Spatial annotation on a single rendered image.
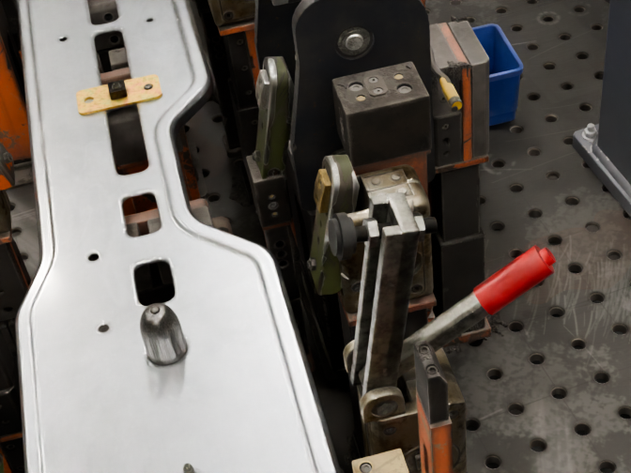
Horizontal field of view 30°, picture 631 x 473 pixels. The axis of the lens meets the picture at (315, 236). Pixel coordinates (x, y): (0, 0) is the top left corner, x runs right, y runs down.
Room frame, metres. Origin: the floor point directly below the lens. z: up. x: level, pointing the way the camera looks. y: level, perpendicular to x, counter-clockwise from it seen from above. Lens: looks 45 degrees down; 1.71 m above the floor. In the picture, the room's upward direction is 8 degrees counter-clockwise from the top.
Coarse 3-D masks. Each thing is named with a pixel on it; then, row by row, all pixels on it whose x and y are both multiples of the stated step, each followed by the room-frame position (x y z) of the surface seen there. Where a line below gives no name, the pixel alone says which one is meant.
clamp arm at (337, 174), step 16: (336, 160) 0.68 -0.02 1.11; (320, 176) 0.68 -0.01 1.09; (336, 176) 0.67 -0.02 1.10; (352, 176) 0.67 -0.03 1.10; (320, 192) 0.67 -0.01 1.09; (336, 192) 0.66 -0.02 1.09; (352, 192) 0.67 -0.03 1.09; (320, 208) 0.67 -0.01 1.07; (336, 208) 0.66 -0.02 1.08; (352, 208) 0.66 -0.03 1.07; (320, 224) 0.68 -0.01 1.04; (320, 240) 0.67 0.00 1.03; (320, 256) 0.67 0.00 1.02; (336, 256) 0.66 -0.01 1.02; (320, 272) 0.66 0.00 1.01; (336, 272) 0.66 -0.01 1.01; (320, 288) 0.66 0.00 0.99; (336, 288) 0.66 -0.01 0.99
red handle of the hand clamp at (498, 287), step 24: (528, 264) 0.51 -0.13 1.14; (552, 264) 0.52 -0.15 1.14; (480, 288) 0.52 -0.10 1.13; (504, 288) 0.51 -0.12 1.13; (528, 288) 0.51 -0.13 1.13; (456, 312) 0.51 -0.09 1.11; (480, 312) 0.51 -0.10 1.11; (432, 336) 0.50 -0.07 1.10; (456, 336) 0.50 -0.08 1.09; (408, 360) 0.50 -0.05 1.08
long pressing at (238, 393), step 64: (64, 0) 1.14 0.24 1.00; (128, 0) 1.12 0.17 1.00; (64, 64) 1.02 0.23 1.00; (192, 64) 0.98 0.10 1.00; (64, 128) 0.91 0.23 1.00; (64, 192) 0.82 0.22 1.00; (128, 192) 0.80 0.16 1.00; (64, 256) 0.73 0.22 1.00; (128, 256) 0.72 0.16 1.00; (192, 256) 0.71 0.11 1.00; (256, 256) 0.70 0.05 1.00; (64, 320) 0.66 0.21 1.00; (128, 320) 0.65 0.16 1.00; (192, 320) 0.64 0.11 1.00; (256, 320) 0.63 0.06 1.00; (64, 384) 0.59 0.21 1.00; (128, 384) 0.58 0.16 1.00; (192, 384) 0.57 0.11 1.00; (256, 384) 0.56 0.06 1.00; (64, 448) 0.53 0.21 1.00; (128, 448) 0.52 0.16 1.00; (192, 448) 0.51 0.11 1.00; (256, 448) 0.50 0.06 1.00; (320, 448) 0.49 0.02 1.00
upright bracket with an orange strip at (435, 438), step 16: (416, 352) 0.41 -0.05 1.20; (432, 352) 0.41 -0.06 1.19; (416, 368) 0.42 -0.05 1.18; (432, 368) 0.40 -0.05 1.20; (416, 384) 0.42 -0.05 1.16; (432, 384) 0.39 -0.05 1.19; (432, 400) 0.39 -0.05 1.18; (432, 416) 0.39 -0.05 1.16; (448, 416) 0.39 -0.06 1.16; (432, 432) 0.39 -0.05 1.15; (448, 432) 0.39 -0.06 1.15; (432, 448) 0.39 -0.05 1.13; (448, 448) 0.39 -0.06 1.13; (432, 464) 0.39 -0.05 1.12; (448, 464) 0.39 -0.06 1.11
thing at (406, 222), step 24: (336, 216) 0.51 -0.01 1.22; (384, 216) 0.52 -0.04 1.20; (408, 216) 0.50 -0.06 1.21; (336, 240) 0.49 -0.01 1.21; (360, 240) 0.50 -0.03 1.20; (384, 240) 0.49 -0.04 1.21; (408, 240) 0.49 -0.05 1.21; (384, 264) 0.49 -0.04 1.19; (408, 264) 0.49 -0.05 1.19; (384, 288) 0.49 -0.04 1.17; (408, 288) 0.49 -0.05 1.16; (360, 312) 0.52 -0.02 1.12; (384, 312) 0.49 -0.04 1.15; (360, 336) 0.51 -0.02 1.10; (384, 336) 0.49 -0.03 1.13; (360, 360) 0.51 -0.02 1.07; (384, 360) 0.49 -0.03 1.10; (360, 384) 0.51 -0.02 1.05; (384, 384) 0.49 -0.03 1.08
